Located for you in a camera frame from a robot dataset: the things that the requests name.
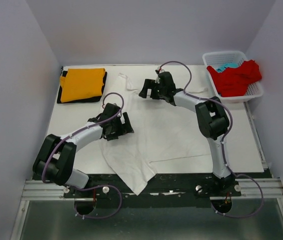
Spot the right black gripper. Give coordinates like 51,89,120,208
138,79,166,101

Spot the white t-shirt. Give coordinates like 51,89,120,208
99,73,213,195

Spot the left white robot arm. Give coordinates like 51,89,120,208
32,103,134,198

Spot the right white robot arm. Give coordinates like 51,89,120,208
138,71,235,196

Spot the folded yellow t-shirt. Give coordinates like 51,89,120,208
59,67,106,103

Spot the white plastic basket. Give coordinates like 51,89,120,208
202,50,264,103

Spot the teal t-shirt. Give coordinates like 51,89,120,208
215,63,239,73

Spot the red t-shirt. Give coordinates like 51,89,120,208
206,60,262,98

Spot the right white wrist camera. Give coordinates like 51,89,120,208
155,72,160,84

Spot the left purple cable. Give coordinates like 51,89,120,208
41,92,124,220

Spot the purple cable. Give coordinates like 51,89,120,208
41,92,124,220
156,61,265,219

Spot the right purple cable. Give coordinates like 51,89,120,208
156,61,265,219

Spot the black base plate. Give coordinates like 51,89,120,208
64,173,241,209

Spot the aluminium rail frame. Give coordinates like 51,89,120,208
18,139,283,201

